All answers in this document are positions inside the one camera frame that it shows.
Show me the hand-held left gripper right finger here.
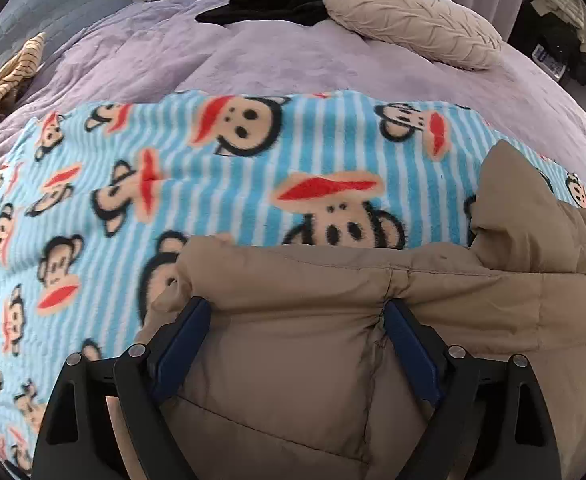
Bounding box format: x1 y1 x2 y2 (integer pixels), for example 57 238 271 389
383 299 556 480

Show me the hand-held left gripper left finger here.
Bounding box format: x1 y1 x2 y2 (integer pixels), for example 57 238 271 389
32 296 212 480

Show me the tan puffer jacket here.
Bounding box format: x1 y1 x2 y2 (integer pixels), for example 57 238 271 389
138 139 586 480

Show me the clothes pile on chair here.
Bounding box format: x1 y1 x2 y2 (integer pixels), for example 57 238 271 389
510 0 586 96

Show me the monkey print striped blanket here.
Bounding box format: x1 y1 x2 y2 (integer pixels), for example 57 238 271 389
0 89 586 480

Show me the purple bedspread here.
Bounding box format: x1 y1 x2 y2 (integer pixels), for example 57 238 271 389
0 0 586 221

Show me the yellow striped garment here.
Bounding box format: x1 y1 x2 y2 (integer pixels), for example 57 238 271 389
0 32 48 161

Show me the white and blue packet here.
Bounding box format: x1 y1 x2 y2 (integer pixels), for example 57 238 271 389
532 44 570 79

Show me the round cream cushion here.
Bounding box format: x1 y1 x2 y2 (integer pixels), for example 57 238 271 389
322 0 503 71

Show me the black cloth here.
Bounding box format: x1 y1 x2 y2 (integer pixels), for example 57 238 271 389
195 0 335 27

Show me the grey padded headboard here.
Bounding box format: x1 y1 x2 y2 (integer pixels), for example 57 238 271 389
0 0 134 76

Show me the hanging beige puffer jacket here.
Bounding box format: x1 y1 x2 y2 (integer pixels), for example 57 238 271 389
530 0 586 56

